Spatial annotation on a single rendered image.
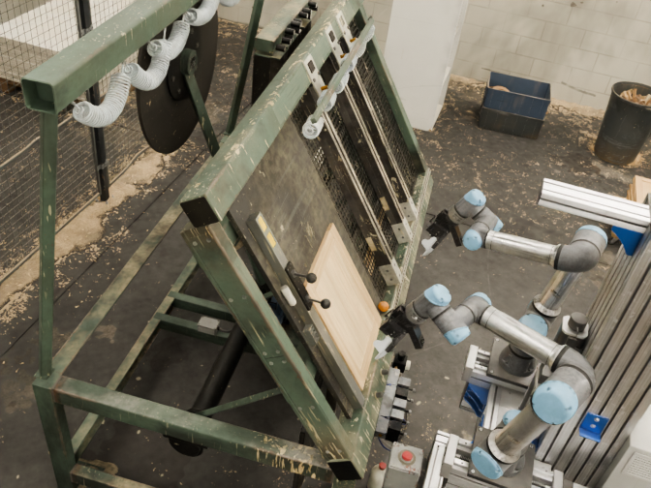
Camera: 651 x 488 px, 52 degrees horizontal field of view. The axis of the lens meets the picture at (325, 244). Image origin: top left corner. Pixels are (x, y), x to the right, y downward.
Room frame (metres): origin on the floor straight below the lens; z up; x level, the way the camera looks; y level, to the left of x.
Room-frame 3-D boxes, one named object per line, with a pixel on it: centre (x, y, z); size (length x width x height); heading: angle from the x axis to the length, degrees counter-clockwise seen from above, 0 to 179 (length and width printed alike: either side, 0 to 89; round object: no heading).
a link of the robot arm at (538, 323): (1.96, -0.87, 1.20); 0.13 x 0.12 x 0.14; 153
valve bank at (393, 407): (1.94, -0.42, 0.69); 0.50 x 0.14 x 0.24; 171
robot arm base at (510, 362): (1.96, -0.86, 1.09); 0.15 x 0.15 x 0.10
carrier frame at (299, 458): (2.66, 0.26, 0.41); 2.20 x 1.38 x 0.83; 171
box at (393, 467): (1.50, -0.42, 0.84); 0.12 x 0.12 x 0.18; 81
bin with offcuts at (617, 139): (5.84, -2.63, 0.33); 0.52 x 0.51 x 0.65; 166
